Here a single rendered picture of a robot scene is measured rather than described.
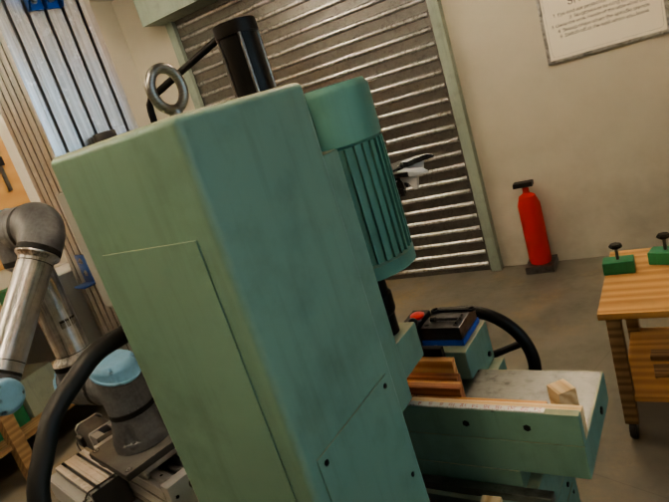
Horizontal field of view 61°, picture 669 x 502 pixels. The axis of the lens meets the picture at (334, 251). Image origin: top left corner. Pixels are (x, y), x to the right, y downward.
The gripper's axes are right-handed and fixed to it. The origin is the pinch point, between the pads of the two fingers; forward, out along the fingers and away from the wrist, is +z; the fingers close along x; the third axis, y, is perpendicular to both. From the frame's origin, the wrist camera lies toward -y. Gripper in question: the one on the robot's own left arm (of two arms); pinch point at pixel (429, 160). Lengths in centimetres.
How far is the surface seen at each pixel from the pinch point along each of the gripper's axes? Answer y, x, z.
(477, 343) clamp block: 22, 57, 10
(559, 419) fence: 18, 85, 24
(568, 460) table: 25, 86, 24
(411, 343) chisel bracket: 10, 72, 2
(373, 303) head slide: -6, 83, 2
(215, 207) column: -34, 107, -1
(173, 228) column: -33, 107, -6
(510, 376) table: 25, 64, 16
